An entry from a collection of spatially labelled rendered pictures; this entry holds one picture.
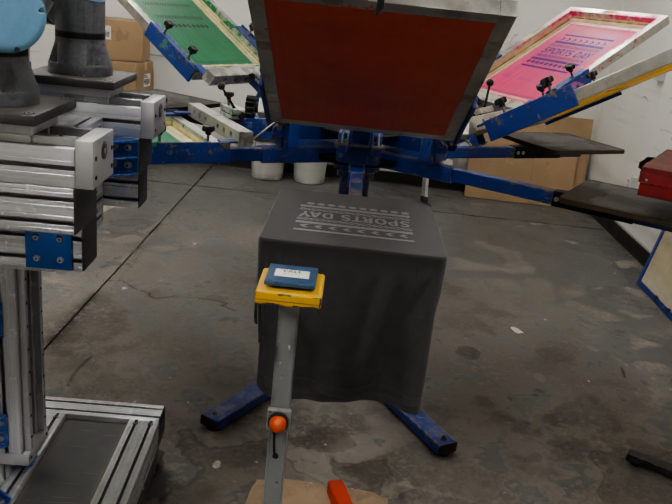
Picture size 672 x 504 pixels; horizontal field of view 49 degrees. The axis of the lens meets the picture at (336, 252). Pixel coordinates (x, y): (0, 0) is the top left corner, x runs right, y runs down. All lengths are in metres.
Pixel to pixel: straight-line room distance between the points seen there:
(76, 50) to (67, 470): 1.11
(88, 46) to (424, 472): 1.71
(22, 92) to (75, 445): 1.18
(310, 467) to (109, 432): 0.68
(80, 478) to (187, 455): 0.53
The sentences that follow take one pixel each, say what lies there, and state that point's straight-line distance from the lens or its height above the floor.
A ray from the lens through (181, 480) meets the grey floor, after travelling 2.52.
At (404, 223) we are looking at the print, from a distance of 1.98.
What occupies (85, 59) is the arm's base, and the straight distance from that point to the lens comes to 1.91.
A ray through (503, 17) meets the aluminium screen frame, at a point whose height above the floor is 1.49.
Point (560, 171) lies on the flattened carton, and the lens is 6.53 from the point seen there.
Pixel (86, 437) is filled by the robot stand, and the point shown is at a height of 0.21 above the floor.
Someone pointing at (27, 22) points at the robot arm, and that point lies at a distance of 1.31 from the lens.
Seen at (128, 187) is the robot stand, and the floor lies 1.00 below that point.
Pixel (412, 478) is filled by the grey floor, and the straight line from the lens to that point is 2.62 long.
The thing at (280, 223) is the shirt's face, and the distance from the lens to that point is 1.86.
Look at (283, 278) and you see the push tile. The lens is 1.46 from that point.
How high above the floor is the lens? 1.51
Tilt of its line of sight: 19 degrees down
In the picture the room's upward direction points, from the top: 6 degrees clockwise
